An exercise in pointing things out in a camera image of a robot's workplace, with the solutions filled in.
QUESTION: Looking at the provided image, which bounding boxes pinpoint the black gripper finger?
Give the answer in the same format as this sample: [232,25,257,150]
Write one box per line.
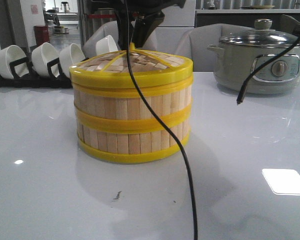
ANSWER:
[132,11,165,48]
[114,10,135,50]

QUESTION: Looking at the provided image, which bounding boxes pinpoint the grey chair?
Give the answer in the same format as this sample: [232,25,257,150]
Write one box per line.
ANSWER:
[82,19,159,60]
[174,23,250,72]

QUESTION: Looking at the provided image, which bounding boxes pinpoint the black bowl rack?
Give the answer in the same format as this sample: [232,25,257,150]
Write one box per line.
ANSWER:
[0,56,72,89]

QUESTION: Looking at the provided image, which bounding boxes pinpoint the bamboo steamer tray yellow rims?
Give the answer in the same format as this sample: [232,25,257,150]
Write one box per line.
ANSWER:
[75,119,192,165]

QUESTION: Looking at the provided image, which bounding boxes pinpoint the dark counter with shelf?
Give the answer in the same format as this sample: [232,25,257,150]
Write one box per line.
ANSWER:
[194,9,300,30]

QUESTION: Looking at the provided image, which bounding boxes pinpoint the red bin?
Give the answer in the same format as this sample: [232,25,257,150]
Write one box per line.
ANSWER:
[33,25,50,47]

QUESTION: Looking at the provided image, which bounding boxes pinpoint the glass pot lid with knob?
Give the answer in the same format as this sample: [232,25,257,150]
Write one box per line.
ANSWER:
[219,18,298,48]

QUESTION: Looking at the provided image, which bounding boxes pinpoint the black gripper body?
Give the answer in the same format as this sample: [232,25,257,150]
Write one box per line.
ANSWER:
[89,0,186,12]

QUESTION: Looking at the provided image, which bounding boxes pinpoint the grey chair right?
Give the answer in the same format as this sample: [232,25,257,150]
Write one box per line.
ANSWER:
[174,23,250,72]

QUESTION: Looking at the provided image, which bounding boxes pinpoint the black dangling cable right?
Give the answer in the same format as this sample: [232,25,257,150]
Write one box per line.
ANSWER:
[236,14,300,106]

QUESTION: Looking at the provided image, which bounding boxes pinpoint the white bowl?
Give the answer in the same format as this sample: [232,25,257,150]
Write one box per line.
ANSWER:
[59,43,86,78]
[95,35,118,56]
[31,42,59,77]
[0,45,26,79]

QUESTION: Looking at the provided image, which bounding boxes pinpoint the white bowl far left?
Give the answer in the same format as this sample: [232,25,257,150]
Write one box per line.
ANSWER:
[0,45,26,79]

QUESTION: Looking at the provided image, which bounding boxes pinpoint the white bowl rightmost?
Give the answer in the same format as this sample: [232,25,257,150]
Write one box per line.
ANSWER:
[95,35,118,56]

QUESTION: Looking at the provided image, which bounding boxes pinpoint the grey-green electric cooking pot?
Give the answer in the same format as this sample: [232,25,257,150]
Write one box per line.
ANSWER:
[206,42,300,95]

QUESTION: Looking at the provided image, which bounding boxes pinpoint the woven bamboo steamer lid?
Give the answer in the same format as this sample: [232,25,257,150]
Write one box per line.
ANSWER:
[69,46,193,89]

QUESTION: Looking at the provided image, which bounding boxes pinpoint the grey chair left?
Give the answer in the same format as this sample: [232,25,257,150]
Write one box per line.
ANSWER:
[82,19,159,60]

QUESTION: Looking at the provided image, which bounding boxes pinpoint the white cabinet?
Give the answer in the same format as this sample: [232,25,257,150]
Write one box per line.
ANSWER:
[154,0,196,54]

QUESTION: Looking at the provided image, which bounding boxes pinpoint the red barrier belt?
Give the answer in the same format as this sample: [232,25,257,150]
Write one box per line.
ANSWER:
[83,13,116,20]

